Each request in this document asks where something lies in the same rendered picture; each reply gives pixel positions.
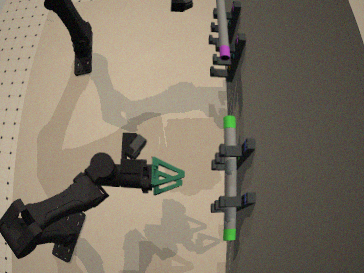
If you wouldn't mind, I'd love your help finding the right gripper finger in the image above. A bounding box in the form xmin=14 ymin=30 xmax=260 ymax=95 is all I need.
xmin=154 ymin=170 xmax=183 ymax=195
xmin=151 ymin=157 xmax=185 ymax=187

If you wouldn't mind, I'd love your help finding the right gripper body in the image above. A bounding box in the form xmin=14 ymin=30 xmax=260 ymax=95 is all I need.
xmin=118 ymin=159 xmax=152 ymax=193

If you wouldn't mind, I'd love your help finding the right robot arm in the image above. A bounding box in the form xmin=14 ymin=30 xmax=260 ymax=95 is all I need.
xmin=0 ymin=133 xmax=147 ymax=262

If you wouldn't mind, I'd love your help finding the beige wall panel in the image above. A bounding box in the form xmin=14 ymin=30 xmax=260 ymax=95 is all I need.
xmin=225 ymin=0 xmax=364 ymax=273

